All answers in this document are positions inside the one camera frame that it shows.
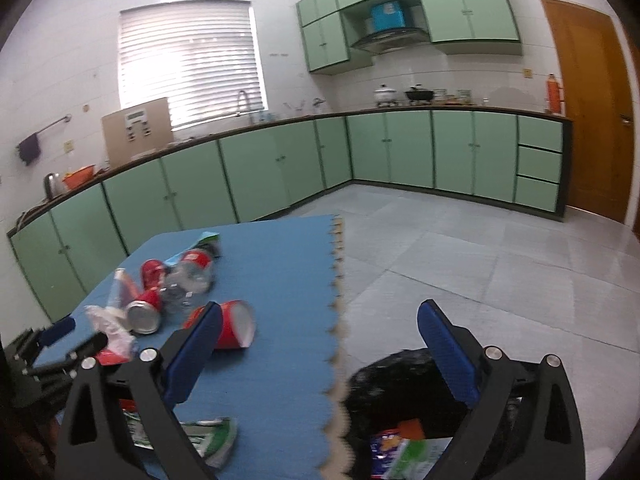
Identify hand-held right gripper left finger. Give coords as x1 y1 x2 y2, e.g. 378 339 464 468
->
54 301 224 480

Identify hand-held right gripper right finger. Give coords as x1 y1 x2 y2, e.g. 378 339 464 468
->
417 299 587 480

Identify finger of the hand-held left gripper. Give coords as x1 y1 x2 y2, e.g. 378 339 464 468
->
22 332 109 377
17 316 77 357

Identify white plastic bag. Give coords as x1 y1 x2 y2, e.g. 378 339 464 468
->
84 305 138 361

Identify trash bin black bag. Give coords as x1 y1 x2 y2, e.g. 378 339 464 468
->
345 347 546 480

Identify crushed red can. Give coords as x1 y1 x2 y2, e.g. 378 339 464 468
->
141 259 168 292

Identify red wrapper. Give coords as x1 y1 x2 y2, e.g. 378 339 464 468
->
95 349 132 367

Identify red paper cup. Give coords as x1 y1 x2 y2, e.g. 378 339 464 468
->
182 300 256 351

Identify red can silver end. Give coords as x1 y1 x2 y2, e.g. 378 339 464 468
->
125 287 166 336

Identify small clear plastic bottle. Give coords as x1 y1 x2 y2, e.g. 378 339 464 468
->
107 267 143 311

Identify clear plastic bottle red label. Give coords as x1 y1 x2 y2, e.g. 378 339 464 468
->
162 242 223 311

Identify green white wrapper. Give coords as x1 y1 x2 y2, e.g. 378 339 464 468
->
122 407 238 468

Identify blue foam mat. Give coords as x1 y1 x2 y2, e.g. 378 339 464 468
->
30 215 351 480

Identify light blue milk carton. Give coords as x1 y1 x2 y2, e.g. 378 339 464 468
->
164 230 221 267

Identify green white carton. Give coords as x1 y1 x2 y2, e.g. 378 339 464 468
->
390 437 453 480

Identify blue snack packet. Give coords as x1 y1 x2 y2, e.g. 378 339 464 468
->
370 430 407 480

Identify orange basin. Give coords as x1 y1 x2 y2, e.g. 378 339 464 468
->
62 165 97 190

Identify dark towel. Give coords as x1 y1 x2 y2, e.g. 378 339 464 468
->
16 134 41 165

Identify green base cabinets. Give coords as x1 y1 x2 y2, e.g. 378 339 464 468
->
7 110 573 323

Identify cardboard box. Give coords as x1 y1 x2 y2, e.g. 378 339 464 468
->
101 97 174 166

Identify metal faucet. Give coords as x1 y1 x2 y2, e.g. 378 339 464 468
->
236 90 256 126

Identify wooden door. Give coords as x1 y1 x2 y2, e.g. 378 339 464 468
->
540 0 640 226

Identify orange thermos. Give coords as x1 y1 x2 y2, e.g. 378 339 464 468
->
545 73 562 113

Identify white window blinds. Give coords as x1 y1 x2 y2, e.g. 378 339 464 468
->
118 0 268 128

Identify metal range hood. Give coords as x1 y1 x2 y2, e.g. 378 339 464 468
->
350 27 431 55

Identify blue box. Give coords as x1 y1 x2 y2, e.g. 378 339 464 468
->
370 1 407 33

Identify metal towel rail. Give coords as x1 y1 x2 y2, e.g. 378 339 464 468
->
20 115 72 146

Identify green wall cabinets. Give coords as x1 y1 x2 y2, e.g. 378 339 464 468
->
296 0 523 75

